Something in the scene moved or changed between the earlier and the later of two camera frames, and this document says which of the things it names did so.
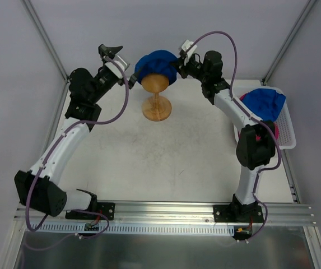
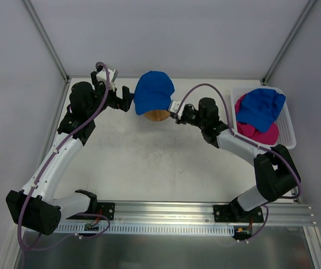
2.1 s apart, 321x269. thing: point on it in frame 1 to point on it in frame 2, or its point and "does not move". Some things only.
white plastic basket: x=284 y=122 does not move
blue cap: x=159 y=61 to x=153 y=91
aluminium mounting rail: x=172 y=214 does not move
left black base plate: x=107 y=209 does not move
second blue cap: x=266 y=103 does not move
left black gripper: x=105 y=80 to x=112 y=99
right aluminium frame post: x=264 y=80 does not move
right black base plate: x=228 y=213 does not move
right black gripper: x=181 y=66 to x=182 y=115
